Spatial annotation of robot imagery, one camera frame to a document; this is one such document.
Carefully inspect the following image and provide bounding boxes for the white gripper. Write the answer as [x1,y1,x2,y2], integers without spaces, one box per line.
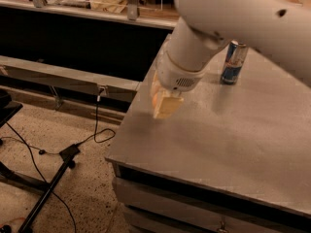
[150,50,208,119]

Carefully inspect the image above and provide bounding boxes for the orange ball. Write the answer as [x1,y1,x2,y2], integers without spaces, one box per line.
[153,93,158,107]

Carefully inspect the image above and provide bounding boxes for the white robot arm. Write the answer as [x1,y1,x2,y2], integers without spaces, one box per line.
[151,0,311,118]

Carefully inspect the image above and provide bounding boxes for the blue silver energy drink can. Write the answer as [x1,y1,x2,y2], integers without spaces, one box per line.
[221,40,249,84]

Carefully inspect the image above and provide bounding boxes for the grey metal side bench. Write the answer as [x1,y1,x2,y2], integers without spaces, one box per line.
[0,55,140,102]

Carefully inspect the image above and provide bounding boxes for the grey drawer cabinet under table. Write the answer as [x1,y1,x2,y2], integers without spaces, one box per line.
[113,164,311,233]

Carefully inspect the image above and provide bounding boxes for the grey metal post middle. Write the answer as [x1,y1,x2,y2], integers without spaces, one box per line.
[127,0,139,20]

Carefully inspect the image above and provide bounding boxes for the black metal stand frame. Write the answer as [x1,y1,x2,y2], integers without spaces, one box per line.
[0,89,80,233]

